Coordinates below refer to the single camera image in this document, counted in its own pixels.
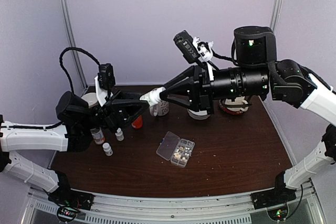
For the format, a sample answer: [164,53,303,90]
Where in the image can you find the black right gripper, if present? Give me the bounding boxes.
[158,60,269,116]

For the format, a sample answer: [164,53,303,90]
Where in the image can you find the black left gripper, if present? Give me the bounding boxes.
[80,89,154,134]

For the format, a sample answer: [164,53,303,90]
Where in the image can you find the orange pill bottle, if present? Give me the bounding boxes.
[131,116,143,129]

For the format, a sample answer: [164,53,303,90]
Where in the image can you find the grey-capped orange label bottle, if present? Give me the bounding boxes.
[90,127,105,145]

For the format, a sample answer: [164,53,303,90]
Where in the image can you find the small white pill bottle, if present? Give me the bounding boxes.
[102,142,113,156]

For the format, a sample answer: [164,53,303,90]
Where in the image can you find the clear plastic pill organizer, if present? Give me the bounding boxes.
[156,131,195,168]

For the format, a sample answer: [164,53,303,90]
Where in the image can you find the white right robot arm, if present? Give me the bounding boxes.
[160,26,335,133]

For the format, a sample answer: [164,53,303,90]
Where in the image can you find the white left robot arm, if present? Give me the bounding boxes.
[1,91,149,205]

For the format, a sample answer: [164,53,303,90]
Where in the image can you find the white pills in organizer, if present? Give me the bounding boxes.
[172,152,188,163]

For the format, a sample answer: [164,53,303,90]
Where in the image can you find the white scalloped dish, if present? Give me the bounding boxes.
[187,109,210,121]

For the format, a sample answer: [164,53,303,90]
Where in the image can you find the white ceramic bowl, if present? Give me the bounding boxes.
[81,92,99,108]

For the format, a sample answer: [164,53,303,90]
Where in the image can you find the yellow-lined patterned mug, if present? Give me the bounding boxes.
[150,102,170,117]

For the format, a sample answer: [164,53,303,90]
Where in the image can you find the red saucer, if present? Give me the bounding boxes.
[218,97,251,115]

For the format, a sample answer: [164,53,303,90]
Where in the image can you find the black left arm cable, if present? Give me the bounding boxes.
[45,47,101,130]

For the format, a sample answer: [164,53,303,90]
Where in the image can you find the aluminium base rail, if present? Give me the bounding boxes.
[21,177,321,224]

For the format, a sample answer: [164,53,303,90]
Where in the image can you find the aluminium frame post left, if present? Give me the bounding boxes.
[60,0,88,91]

